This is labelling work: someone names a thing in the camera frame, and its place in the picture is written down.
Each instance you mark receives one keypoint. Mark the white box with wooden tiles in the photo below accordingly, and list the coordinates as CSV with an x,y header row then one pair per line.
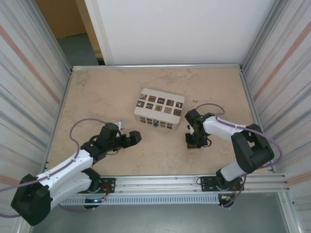
x,y
159,104

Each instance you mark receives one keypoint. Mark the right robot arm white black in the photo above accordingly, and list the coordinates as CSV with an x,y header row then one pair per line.
x,y
218,128

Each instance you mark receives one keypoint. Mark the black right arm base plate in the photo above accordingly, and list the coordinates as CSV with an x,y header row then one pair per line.
x,y
206,183

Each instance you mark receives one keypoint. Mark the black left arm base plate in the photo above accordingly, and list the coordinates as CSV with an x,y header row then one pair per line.
x,y
110,182

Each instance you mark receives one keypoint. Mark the aluminium table side rail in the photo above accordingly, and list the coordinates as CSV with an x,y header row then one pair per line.
x,y
249,97
66,92

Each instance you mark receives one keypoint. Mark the long aluminium table edge rail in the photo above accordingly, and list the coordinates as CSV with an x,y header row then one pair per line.
x,y
155,67

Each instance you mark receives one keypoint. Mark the white door frame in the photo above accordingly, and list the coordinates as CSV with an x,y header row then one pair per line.
x,y
97,29

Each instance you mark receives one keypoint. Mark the aluminium frame post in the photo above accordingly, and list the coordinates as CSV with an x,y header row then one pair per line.
x,y
261,31
52,31

